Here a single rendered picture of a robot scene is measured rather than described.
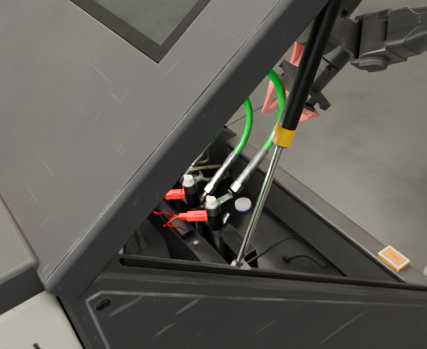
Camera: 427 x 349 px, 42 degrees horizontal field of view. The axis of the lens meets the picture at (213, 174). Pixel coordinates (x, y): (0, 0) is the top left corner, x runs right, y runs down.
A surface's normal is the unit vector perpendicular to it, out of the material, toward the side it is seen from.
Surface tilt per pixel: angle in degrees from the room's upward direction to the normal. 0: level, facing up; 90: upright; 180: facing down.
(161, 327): 90
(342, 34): 66
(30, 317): 90
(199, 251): 0
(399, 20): 51
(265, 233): 0
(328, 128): 0
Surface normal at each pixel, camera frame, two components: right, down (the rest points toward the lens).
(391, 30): -0.79, -0.18
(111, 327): 0.55, 0.48
